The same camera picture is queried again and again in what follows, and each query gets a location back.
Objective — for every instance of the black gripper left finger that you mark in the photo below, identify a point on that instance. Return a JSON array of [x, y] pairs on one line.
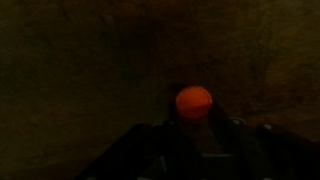
[[172, 121]]

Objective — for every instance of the orange ball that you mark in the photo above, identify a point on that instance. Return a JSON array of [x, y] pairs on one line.
[[193, 102]]

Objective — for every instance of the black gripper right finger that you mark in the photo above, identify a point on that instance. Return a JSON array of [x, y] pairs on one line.
[[224, 129]]

